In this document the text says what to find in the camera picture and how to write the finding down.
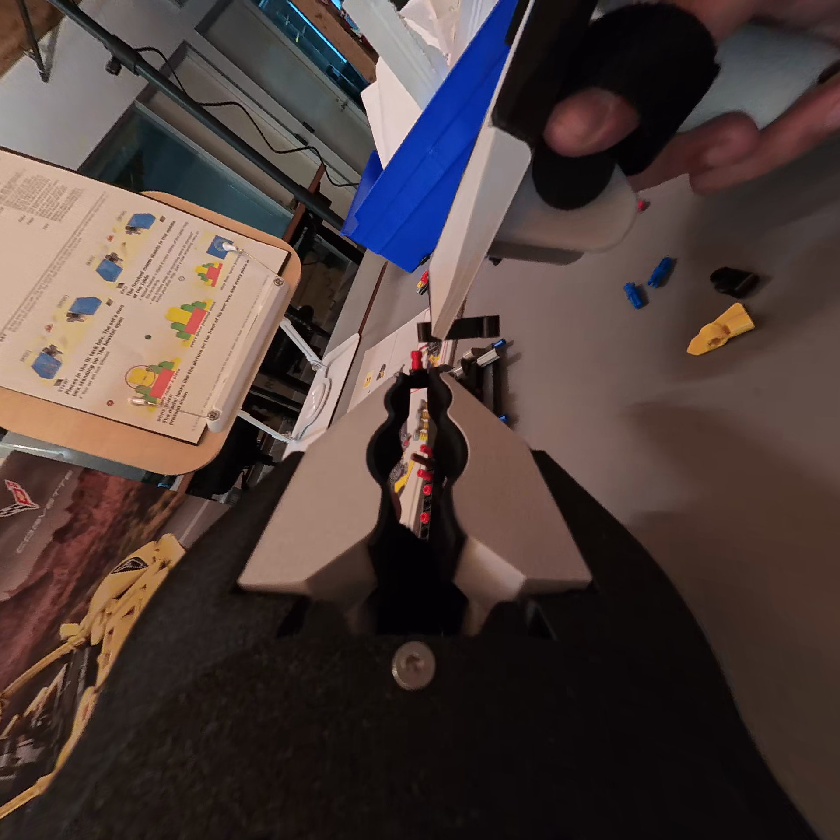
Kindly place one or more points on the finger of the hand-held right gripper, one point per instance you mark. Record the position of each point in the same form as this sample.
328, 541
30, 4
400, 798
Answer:
479, 210

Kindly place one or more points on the black metal pole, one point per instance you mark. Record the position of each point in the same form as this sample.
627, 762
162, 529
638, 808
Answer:
131, 65

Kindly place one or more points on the blue plastic bin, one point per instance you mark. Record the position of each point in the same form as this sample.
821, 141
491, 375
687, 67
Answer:
426, 170

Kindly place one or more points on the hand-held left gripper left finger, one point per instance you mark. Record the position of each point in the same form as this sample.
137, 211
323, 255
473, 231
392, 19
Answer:
308, 525

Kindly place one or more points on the lego instruction booklet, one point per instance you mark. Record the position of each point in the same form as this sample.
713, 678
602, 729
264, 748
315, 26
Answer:
384, 358

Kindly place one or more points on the white paper bags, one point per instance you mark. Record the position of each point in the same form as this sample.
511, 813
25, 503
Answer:
400, 111

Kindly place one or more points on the person's right hand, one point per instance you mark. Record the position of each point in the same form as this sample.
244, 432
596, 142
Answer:
722, 151

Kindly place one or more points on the small cluster of lego bushes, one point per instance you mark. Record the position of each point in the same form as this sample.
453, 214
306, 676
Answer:
423, 283

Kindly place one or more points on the black lego set box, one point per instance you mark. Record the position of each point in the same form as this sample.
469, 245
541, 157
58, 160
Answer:
65, 558

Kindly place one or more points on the white metal stand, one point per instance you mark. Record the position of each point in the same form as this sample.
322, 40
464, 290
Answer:
334, 374

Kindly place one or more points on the lego car chassis model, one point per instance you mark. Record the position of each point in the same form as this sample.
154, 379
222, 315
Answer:
485, 358

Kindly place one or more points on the wooden instruction board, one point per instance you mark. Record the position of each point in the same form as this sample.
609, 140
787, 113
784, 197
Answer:
131, 295

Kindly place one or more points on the blue lego pin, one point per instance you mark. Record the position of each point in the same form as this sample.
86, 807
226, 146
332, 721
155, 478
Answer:
659, 271
635, 295

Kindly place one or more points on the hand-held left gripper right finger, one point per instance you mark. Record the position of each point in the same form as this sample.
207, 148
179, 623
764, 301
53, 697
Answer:
525, 525

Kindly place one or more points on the small yellow lego connector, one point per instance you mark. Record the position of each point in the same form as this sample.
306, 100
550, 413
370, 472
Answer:
718, 330

